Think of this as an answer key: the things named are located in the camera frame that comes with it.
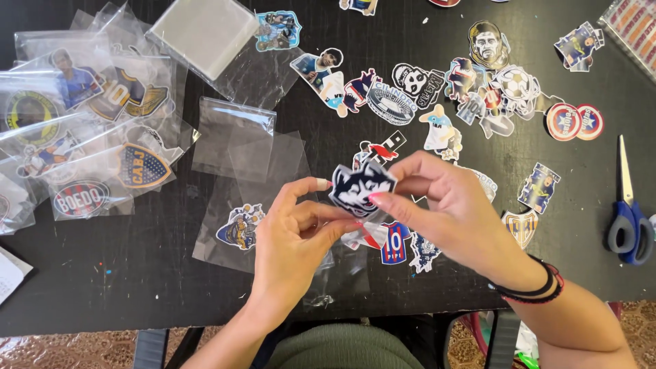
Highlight person's left hand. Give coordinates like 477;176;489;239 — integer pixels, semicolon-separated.
245;177;365;322

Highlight crumpled clear plastic bag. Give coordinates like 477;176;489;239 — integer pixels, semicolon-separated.
301;239;371;309

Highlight blue gold tiger sticker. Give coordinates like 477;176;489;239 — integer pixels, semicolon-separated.
216;203;265;251

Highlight pile of bagged stickers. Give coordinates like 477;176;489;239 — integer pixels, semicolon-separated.
0;1;202;236

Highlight clear bag with tiger sticker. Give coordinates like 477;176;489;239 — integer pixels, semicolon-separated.
192;175;272;274

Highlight light blue team photo sticker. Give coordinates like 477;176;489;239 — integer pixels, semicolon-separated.
255;10;303;52

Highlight blue red striped shirt sticker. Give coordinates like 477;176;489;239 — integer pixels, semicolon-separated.
380;221;413;266

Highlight large round shield sticker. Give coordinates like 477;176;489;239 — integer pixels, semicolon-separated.
545;102;583;142

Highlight red blue monster sticker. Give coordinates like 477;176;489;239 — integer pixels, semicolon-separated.
340;68;379;117

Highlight light blue numbered shirt sticker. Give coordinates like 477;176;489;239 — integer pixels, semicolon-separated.
455;92;515;139

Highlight white blue figure sticker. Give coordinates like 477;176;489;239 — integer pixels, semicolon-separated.
408;232;442;275

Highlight empty clear plastic bag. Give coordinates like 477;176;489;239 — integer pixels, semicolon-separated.
228;130;314;206
191;96;277;183

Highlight stack of empty clear bags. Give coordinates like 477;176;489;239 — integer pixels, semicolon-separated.
146;0;260;82

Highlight light blue shark mascot sticker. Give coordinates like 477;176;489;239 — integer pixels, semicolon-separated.
419;104;463;162

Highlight white paper sheet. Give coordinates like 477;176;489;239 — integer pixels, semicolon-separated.
0;245;35;306

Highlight gold crest sticker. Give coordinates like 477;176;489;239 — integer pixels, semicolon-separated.
501;208;539;251

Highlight black white skull sticker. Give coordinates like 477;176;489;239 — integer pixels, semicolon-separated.
392;63;446;110

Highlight person's right hand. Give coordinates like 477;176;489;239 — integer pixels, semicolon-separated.
368;151;545;289

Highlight red blue mascot sticker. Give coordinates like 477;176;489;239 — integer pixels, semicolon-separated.
444;57;489;103

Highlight black chair armrest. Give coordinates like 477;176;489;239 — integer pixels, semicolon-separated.
133;328;170;369
484;310;522;369

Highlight footballer in striped shirt sticker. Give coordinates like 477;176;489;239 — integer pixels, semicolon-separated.
289;47;346;111

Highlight red black wrist band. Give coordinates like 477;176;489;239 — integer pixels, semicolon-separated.
500;261;565;305

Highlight dark blue footballer sticker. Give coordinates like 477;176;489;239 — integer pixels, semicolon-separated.
553;21;606;73

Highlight blue yellow sticker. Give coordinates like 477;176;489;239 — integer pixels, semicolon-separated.
339;0;379;16

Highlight white football sticker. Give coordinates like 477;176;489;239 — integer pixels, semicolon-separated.
491;65;564;121

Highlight round white sticker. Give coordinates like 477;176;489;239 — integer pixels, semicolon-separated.
464;165;498;204

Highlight navy white wolf head sticker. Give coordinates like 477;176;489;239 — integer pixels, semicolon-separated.
328;158;398;219

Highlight bagged orange sticker sheet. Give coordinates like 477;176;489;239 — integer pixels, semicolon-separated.
598;0;656;84

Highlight person's green trousers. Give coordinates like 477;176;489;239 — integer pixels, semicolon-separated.
265;322;425;369

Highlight grey stadium sticker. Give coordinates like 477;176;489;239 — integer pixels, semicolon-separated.
366;80;419;127

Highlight black gold portrait sticker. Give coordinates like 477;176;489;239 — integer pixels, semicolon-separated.
467;20;511;71

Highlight small round shield sticker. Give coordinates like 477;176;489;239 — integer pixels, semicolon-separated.
576;104;605;141

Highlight dark footballer with yellow sticker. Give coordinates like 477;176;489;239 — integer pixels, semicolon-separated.
517;162;561;215

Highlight red black white sticker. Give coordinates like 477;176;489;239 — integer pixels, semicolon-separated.
353;130;408;171

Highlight blue handled scissors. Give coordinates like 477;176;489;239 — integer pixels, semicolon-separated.
607;134;656;266

